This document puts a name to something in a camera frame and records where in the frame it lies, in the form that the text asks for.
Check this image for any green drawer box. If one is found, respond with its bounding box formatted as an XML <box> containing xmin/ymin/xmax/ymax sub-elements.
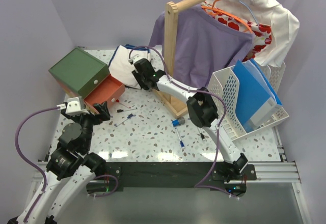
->
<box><xmin>49</xmin><ymin>47</ymin><xmax>110</xmax><ymax>98</ymax></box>

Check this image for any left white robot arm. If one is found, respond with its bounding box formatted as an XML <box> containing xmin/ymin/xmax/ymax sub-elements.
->
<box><xmin>8</xmin><ymin>97</ymin><xmax>111</xmax><ymax>223</ymax></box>

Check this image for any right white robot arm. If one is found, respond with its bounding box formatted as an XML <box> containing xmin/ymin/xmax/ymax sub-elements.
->
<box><xmin>130</xmin><ymin>58</ymin><xmax>248</xmax><ymax>182</ymax></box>

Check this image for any red cap whiteboard pen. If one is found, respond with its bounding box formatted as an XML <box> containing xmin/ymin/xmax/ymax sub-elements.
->
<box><xmin>116</xmin><ymin>99</ymin><xmax>131</xmax><ymax>109</ymax></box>

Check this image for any black cap whiteboard pen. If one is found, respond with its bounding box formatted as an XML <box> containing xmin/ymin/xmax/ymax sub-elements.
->
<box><xmin>117</xmin><ymin>107</ymin><xmax>138</xmax><ymax>113</ymax></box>

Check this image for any blue cap whiteboard pen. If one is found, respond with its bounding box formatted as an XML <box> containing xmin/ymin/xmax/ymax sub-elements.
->
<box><xmin>114</xmin><ymin>114</ymin><xmax>134</xmax><ymax>127</ymax></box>

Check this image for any folded white cloth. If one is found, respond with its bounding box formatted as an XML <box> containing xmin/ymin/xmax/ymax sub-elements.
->
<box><xmin>108</xmin><ymin>44</ymin><xmax>141</xmax><ymax>89</ymax></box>

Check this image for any wooden clothes rack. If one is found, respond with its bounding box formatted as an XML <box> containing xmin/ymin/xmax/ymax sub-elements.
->
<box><xmin>156</xmin><ymin>0</ymin><xmax>206</xmax><ymax>119</ymax></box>

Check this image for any blue grey cylinder cap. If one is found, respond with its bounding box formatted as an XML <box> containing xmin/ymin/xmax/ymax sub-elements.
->
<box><xmin>172</xmin><ymin>117</ymin><xmax>185</xmax><ymax>127</ymax></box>

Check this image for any purple t-shirt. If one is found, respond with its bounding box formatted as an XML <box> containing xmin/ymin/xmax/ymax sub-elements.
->
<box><xmin>147</xmin><ymin>4</ymin><xmax>255</xmax><ymax>92</ymax></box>

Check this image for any blue pen near front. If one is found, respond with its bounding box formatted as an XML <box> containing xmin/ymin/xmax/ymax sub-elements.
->
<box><xmin>174</xmin><ymin>127</ymin><xmax>185</xmax><ymax>149</ymax></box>

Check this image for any white perforated file holder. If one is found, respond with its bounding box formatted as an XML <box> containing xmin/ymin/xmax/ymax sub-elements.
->
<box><xmin>208</xmin><ymin>62</ymin><xmax>289</xmax><ymax>142</ymax></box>

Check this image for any orange hanger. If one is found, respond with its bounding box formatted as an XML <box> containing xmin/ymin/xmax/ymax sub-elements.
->
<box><xmin>201</xmin><ymin>0</ymin><xmax>253</xmax><ymax>34</ymax></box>

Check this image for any blue folder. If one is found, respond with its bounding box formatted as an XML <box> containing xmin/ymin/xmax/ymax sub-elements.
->
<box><xmin>233</xmin><ymin>60</ymin><xmax>283</xmax><ymax>133</ymax></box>

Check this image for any red floral white garment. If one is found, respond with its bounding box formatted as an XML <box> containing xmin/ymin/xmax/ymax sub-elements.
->
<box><xmin>201</xmin><ymin>2</ymin><xmax>272</xmax><ymax>62</ymax></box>

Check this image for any white shirt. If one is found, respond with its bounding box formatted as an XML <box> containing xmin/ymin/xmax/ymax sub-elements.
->
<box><xmin>217</xmin><ymin>0</ymin><xmax>300</xmax><ymax>67</ymax></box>

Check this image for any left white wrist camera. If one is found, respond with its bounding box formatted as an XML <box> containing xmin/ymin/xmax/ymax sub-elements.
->
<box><xmin>57</xmin><ymin>96</ymin><xmax>89</xmax><ymax>116</ymax></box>

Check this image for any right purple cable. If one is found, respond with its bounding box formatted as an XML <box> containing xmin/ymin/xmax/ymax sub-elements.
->
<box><xmin>128</xmin><ymin>46</ymin><xmax>247</xmax><ymax>201</ymax></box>

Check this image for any purple cable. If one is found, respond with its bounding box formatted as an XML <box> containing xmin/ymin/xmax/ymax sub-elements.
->
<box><xmin>15</xmin><ymin>105</ymin><xmax>119</xmax><ymax>223</ymax></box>
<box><xmin>128</xmin><ymin>46</ymin><xmax>247</xmax><ymax>201</ymax></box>

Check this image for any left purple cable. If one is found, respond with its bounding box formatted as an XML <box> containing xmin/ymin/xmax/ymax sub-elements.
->
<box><xmin>15</xmin><ymin>105</ymin><xmax>119</xmax><ymax>223</ymax></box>

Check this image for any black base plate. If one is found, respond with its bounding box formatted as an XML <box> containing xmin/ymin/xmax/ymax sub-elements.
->
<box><xmin>99</xmin><ymin>162</ymin><xmax>257</xmax><ymax>193</ymax></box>

